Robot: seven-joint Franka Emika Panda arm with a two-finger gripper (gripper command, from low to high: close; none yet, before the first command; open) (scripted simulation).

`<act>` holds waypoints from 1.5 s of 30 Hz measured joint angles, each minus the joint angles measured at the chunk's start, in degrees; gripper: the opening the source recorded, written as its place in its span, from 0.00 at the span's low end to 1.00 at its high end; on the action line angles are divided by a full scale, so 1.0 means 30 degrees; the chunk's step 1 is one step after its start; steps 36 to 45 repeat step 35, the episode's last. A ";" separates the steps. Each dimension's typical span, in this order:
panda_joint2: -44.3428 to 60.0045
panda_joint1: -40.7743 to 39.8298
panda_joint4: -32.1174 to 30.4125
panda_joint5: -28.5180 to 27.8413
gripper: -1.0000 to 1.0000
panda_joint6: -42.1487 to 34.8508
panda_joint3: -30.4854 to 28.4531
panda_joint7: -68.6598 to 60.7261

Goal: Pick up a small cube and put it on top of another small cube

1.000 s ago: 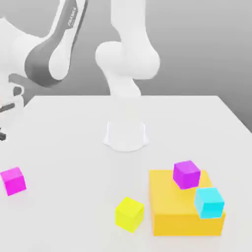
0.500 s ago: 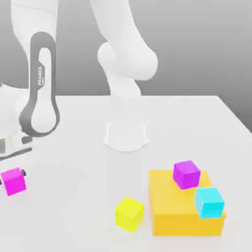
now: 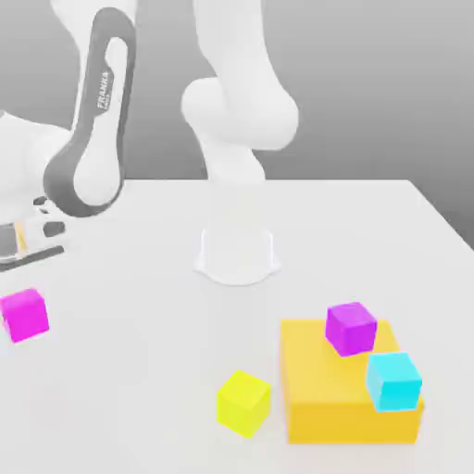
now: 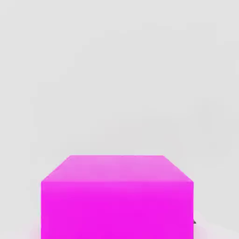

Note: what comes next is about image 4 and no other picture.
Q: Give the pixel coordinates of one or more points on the small magenta cube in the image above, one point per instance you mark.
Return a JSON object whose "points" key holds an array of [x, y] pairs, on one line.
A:
{"points": [[117, 205]]}

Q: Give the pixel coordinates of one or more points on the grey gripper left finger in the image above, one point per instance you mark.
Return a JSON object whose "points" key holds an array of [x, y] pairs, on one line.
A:
{"points": [[34, 233]]}

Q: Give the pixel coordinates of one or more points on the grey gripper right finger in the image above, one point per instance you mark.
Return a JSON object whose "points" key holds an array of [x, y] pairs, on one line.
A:
{"points": [[200, 232]]}

